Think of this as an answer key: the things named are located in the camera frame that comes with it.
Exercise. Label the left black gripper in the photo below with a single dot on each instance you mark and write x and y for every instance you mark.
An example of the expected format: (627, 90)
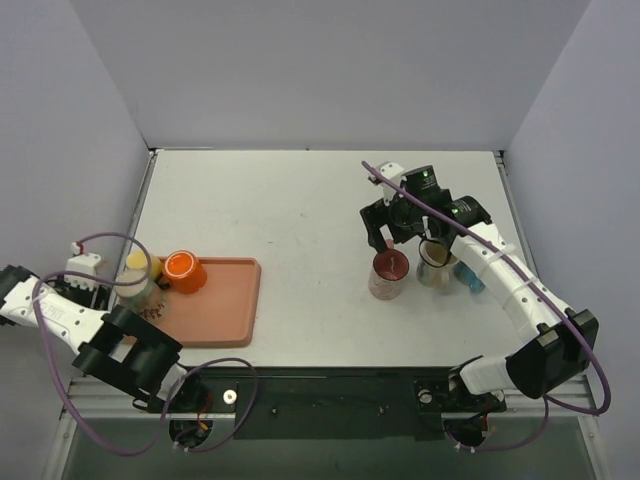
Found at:
(138, 279)

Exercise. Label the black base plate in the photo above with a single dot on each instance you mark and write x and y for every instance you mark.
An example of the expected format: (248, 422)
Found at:
(333, 403)

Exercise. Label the pink patterned mug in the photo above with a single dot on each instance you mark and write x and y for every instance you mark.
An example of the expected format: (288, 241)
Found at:
(388, 273)

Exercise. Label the beige patterned mug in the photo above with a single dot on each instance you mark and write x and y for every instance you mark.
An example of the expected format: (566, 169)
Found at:
(436, 265)

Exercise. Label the orange mug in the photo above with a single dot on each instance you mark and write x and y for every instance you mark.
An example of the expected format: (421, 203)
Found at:
(184, 272)

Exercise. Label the yellow mug behind tray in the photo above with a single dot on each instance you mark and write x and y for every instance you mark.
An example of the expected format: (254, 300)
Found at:
(138, 260)

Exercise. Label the yellow cream mug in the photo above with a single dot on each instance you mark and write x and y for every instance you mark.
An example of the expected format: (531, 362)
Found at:
(142, 296)

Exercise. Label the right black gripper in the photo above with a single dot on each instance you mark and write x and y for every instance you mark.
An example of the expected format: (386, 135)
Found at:
(376, 218)

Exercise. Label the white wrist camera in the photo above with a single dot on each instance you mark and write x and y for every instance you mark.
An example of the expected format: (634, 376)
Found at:
(81, 265)
(387, 172)

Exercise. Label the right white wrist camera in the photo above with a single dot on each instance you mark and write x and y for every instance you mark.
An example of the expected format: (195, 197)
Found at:
(387, 172)

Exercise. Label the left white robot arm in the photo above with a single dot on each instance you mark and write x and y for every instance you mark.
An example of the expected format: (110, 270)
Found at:
(117, 347)

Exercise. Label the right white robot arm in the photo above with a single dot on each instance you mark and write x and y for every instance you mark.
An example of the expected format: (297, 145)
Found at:
(557, 342)

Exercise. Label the blue patterned mug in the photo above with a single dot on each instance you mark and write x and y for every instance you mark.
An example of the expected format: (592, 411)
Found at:
(468, 278)

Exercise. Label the pink plastic tray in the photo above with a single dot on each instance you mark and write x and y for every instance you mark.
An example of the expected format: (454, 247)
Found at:
(222, 313)

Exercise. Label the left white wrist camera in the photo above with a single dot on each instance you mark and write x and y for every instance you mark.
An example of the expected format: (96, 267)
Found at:
(81, 265)

